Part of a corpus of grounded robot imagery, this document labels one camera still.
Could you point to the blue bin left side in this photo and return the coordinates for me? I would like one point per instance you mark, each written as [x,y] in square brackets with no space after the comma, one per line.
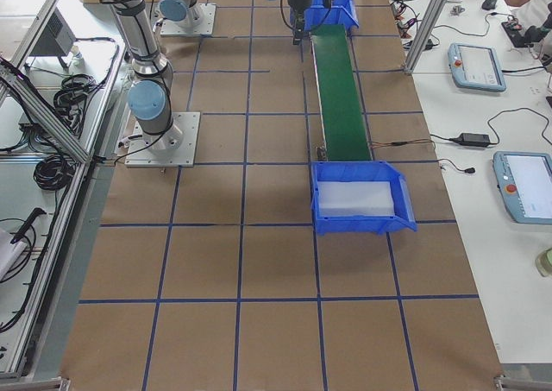
[342,12]

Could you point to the blue bin right side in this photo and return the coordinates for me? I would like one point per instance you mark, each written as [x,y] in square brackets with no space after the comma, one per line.
[346,171]

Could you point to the near teach pendant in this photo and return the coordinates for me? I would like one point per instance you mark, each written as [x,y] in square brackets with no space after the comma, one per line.
[524,182]

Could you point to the green conveyor belt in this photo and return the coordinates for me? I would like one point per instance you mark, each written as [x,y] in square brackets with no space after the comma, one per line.
[344,129]

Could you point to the black computer mouse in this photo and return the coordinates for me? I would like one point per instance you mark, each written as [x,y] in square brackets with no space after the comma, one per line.
[489,5]

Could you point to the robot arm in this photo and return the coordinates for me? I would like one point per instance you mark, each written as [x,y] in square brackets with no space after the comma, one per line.
[185,13]
[149,99]

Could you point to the far teach pendant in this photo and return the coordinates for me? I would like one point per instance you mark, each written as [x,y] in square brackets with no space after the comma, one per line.
[475,67]

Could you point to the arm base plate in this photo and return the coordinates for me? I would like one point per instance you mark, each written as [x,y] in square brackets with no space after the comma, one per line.
[171,29]
[177,147]

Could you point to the grey control box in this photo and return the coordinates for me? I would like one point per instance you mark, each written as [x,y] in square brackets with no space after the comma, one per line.
[56,39]

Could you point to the white foam pad right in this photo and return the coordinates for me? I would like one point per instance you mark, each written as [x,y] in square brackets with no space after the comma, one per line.
[355,198]

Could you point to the teach pendant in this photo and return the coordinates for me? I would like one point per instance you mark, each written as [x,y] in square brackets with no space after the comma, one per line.
[524,182]
[475,67]

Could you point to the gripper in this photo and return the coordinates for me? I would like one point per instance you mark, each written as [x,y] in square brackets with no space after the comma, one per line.
[297,1]

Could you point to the aluminium frame post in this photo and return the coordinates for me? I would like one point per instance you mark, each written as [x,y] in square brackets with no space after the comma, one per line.
[418,45]

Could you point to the black power adapter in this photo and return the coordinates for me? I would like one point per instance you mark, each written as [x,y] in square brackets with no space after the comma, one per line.
[475,140]

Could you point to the blue bin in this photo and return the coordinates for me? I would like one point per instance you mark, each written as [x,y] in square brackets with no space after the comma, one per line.
[346,171]
[342,12]

